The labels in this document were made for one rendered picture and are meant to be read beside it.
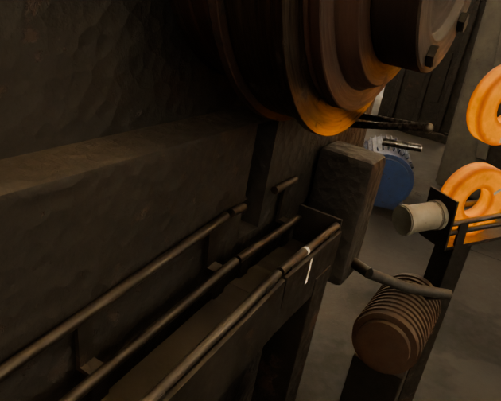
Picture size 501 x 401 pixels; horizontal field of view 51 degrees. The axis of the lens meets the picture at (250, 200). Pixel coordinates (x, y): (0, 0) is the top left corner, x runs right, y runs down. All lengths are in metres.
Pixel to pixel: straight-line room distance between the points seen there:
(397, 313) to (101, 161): 0.67
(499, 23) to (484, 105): 2.36
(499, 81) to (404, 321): 0.46
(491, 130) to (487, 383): 1.03
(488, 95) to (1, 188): 0.84
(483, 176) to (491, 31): 2.34
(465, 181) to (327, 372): 0.81
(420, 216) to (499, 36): 2.43
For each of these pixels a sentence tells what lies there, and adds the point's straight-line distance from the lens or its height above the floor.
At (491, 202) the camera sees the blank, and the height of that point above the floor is 0.71.
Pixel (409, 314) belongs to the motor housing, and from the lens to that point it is 1.02.
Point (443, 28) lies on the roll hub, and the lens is 0.67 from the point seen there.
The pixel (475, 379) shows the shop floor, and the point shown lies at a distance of 1.90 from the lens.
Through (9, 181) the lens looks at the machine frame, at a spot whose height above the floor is 0.87.
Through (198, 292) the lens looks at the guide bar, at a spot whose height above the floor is 0.69.
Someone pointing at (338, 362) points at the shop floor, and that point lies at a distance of 1.73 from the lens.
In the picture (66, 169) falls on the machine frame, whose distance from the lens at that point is 0.46.
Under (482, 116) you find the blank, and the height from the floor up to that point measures 0.88.
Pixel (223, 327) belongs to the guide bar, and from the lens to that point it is 0.57.
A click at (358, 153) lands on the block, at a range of 0.91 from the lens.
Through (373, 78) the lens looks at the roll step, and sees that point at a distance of 0.60.
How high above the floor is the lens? 1.04
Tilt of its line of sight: 23 degrees down
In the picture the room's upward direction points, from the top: 11 degrees clockwise
